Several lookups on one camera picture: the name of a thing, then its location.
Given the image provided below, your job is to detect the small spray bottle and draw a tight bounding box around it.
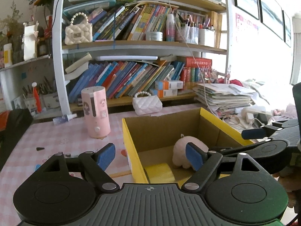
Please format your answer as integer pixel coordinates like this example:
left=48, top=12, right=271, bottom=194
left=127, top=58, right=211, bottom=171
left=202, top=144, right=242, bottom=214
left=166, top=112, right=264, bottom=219
left=52, top=113, right=77, bottom=125

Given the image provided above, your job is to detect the stack of papers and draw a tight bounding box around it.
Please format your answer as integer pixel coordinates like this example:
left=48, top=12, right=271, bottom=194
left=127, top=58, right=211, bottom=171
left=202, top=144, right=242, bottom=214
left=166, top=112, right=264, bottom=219
left=193, top=83, right=257, bottom=117

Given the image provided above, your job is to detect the pink checkered tablecloth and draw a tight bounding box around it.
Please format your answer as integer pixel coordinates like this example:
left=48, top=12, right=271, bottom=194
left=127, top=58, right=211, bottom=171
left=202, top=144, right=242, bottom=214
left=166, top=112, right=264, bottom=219
left=0, top=103, right=203, bottom=226

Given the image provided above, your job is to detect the yellow cardboard box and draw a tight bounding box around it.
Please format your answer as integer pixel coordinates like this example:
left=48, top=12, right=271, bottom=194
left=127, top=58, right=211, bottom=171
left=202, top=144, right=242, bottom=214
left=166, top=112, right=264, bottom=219
left=122, top=108, right=252, bottom=185

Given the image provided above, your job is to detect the white bookshelf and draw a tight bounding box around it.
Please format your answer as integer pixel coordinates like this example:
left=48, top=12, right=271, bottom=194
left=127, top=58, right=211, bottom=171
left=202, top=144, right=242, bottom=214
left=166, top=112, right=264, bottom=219
left=52, top=0, right=229, bottom=114

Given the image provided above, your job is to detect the pink plush toy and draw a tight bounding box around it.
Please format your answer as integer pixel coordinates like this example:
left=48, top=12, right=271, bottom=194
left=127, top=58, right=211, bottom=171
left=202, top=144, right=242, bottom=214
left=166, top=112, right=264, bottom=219
left=172, top=134, right=209, bottom=169

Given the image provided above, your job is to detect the pink cylindrical humidifier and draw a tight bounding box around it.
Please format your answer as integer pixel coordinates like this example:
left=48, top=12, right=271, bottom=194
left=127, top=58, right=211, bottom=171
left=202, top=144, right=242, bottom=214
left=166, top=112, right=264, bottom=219
left=81, top=86, right=111, bottom=139

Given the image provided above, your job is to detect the cream quilted pearl handbag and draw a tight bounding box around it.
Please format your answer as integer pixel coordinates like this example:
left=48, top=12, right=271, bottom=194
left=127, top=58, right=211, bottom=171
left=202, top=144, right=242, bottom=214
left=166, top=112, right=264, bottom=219
left=64, top=12, right=93, bottom=45

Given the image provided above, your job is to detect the black yamaha piano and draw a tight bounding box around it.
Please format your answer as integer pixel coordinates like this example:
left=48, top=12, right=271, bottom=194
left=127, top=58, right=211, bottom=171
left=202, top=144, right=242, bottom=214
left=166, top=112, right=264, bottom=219
left=1, top=109, right=33, bottom=170

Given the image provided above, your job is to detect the small black cap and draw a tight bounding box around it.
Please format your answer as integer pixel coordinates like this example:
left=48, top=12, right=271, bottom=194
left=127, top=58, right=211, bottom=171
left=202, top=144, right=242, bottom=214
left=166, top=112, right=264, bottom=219
left=36, top=147, right=45, bottom=151

